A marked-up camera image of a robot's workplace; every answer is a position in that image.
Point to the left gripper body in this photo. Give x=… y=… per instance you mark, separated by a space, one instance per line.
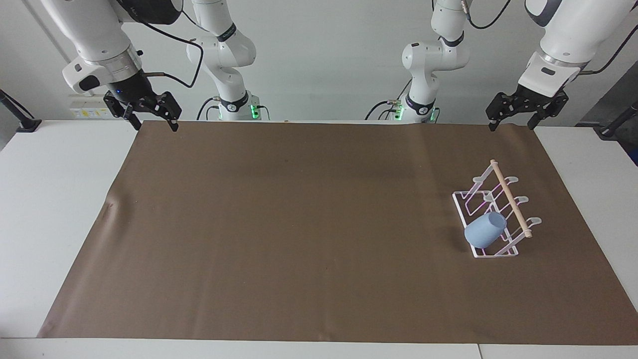
x=541 y=99

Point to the black stand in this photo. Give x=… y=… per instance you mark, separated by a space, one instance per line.
x=615 y=125
x=22 y=119

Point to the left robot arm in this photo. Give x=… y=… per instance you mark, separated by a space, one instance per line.
x=563 y=35

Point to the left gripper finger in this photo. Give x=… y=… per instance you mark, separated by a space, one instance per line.
x=502 y=105
x=547 y=112

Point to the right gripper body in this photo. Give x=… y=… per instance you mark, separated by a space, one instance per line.
x=130 y=89

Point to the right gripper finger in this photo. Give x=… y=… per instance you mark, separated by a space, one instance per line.
x=168 y=104
x=123 y=109

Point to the white wall socket strip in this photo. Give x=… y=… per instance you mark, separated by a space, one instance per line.
x=92 y=110

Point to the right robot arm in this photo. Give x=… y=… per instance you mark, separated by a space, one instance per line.
x=99 y=35

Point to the light blue cup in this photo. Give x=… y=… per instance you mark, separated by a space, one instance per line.
x=483 y=230

